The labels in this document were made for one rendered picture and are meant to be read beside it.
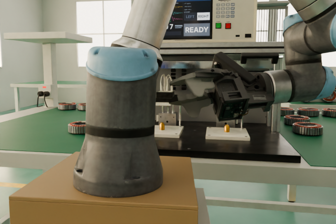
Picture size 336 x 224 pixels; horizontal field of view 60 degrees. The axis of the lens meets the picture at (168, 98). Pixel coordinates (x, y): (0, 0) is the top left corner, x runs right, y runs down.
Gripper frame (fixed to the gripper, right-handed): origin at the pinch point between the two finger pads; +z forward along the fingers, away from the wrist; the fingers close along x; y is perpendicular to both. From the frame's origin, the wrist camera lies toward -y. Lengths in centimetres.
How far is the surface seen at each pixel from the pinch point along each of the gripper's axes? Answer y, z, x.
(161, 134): -15.1, -0.6, 40.1
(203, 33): -50, -23, 25
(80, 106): -76, 38, 93
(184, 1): -61, -17, 17
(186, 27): -54, -17, 24
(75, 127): -29, 32, 50
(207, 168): 5.6, -10.4, 28.9
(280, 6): -307, -228, 186
